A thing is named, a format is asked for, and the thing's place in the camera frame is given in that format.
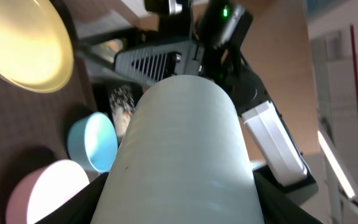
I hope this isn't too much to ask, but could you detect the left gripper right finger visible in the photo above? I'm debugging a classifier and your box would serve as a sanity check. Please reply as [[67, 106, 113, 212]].
[[254, 172, 321, 224]]

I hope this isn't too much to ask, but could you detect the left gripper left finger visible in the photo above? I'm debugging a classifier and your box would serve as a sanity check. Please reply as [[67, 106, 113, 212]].
[[36, 173, 108, 224]]

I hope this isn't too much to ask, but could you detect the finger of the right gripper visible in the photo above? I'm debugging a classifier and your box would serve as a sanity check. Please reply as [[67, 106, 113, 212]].
[[114, 40, 195, 86]]

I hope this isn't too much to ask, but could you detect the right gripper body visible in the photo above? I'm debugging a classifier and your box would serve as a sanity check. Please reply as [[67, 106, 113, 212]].
[[158, 12, 204, 76]]

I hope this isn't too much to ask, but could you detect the white round bowl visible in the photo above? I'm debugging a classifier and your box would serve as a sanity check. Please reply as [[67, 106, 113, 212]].
[[5, 159, 90, 224]]

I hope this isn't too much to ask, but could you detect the green orange snack wrapper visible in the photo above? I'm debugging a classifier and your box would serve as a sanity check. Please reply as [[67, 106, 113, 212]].
[[100, 39, 126, 62]]

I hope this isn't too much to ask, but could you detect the leftover rice food waste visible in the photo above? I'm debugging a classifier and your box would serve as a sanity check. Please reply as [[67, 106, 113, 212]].
[[109, 85, 135, 140]]

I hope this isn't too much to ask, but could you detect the light blue bowl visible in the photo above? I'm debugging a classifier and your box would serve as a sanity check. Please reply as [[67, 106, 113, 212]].
[[67, 112, 118, 173]]

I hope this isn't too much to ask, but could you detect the pale green cup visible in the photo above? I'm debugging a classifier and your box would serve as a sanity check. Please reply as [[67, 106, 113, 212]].
[[91, 75, 264, 224]]

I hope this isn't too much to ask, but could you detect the yellow round plate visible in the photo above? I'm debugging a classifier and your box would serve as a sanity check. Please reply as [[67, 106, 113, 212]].
[[0, 0, 74, 93]]

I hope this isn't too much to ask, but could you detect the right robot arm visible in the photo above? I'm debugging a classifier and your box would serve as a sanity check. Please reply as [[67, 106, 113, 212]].
[[114, 1, 318, 205]]

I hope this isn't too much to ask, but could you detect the black waste tray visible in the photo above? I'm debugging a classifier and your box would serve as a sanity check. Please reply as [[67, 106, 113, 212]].
[[92, 81, 144, 144]]

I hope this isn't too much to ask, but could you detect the clear plastic waste bin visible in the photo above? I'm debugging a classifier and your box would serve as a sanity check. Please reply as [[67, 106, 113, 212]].
[[76, 27, 140, 82]]

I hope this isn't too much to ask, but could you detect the dark brown serving tray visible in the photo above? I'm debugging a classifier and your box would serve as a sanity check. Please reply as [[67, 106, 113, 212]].
[[0, 1, 96, 223]]

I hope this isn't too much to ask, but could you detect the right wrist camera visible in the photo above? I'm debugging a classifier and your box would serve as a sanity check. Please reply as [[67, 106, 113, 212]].
[[144, 0, 193, 16]]

